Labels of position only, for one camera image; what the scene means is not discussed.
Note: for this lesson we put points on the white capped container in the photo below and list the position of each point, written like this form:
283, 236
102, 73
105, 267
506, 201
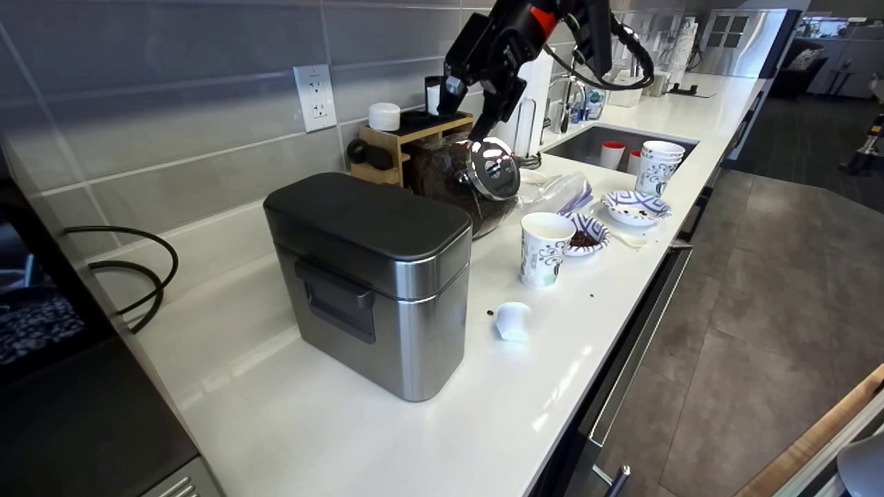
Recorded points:
386, 117

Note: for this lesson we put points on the black bottle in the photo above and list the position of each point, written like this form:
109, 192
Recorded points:
431, 92

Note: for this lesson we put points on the white mug by sink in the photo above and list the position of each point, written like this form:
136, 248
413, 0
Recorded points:
656, 179

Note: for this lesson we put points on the stacked patterned bowls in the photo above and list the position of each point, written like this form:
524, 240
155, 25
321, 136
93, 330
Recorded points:
631, 211

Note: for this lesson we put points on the stainless steel bin body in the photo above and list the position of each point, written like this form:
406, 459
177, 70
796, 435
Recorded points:
404, 332

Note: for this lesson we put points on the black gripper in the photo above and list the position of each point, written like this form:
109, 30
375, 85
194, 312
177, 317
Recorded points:
497, 42

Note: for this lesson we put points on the white wall power outlet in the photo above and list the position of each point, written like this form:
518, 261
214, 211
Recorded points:
315, 98

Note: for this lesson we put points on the black bin lid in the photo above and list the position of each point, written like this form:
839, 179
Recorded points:
369, 212

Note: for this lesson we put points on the blue label soap bottle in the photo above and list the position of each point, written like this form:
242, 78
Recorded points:
594, 103

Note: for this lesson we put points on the patterned plate with grounds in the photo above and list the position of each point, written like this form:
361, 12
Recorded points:
590, 247

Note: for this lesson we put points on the coffee grounds pile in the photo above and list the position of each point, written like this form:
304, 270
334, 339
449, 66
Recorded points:
583, 238

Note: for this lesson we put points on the white coffee pod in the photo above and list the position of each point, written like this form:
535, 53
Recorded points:
511, 321

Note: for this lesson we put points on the white background cabinet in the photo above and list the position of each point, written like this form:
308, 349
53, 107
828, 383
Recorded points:
736, 42

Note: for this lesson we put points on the white paper towel roll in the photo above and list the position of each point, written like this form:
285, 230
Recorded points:
538, 110

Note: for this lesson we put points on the clear zip bag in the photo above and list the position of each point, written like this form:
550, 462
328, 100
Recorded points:
562, 192

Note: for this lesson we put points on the chrome jar lid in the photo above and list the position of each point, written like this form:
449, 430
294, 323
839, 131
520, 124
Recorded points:
496, 168

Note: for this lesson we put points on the computer monitor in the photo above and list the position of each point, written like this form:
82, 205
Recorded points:
29, 303

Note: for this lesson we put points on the black appliance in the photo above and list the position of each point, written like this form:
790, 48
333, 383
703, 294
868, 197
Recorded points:
73, 430

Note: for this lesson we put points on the wooden counter edge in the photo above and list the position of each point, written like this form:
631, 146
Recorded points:
810, 443

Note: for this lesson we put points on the grey round object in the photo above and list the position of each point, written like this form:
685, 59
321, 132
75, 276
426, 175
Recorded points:
862, 470

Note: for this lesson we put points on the wooden rack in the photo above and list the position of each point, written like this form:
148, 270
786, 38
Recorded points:
397, 146

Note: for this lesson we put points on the steel sink basin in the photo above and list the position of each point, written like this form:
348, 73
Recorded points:
590, 143

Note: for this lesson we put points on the metal paper towel holder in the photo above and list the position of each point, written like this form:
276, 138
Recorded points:
528, 138

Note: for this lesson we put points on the single patterned paper cup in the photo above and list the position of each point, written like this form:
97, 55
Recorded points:
542, 252

